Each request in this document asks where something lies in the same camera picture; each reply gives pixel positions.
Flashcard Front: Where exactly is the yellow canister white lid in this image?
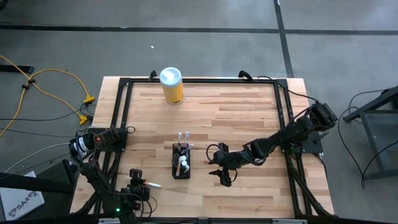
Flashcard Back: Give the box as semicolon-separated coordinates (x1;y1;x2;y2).
159;66;185;106

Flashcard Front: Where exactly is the black wire caddy rack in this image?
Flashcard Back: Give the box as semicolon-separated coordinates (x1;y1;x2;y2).
171;142;192;180

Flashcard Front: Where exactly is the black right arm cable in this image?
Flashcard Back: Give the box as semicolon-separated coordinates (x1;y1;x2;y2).
257;75;320;103

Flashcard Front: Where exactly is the dark metal side table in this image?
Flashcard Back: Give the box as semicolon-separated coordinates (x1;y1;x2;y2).
343;85;398;182

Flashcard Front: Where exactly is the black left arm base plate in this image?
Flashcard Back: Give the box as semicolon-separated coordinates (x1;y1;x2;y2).
90;127;129;153

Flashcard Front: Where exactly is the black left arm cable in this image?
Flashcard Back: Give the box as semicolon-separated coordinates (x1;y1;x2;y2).
136;194;159;218

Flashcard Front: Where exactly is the yellow extension cord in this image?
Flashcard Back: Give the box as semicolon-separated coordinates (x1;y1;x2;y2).
0;54;96;138

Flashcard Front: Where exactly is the black equipment stand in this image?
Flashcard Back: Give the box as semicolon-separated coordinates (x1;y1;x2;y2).
0;158;80;195

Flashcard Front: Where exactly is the black floor cable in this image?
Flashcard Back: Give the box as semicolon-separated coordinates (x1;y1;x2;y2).
337;114;366;189
341;89;390;125
0;126;90;139
360;144;398;190
0;105;91;123

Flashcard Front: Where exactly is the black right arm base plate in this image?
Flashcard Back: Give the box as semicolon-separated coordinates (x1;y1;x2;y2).
277;128;324;155

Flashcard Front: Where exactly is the grey metal bracket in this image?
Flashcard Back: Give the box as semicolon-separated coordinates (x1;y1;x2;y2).
98;217;135;224
272;218;308;224

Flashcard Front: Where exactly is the white box with print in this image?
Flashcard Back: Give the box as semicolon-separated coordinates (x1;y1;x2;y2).
0;170;46;222

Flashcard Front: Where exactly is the grey floor cable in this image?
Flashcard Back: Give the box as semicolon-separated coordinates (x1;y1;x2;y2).
2;141;72;174

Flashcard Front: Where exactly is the black floor bar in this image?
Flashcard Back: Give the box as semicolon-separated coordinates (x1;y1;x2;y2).
0;65;35;74

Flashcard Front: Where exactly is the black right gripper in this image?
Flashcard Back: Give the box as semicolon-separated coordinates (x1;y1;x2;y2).
208;142;249;187

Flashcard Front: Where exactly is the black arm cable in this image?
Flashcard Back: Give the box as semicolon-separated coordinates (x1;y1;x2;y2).
136;194;159;218
257;75;320;103

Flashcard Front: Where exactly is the black metal table frame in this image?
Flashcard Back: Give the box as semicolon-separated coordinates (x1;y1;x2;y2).
70;77;335;218

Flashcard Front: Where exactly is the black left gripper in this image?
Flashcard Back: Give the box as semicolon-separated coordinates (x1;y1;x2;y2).
126;169;152;210

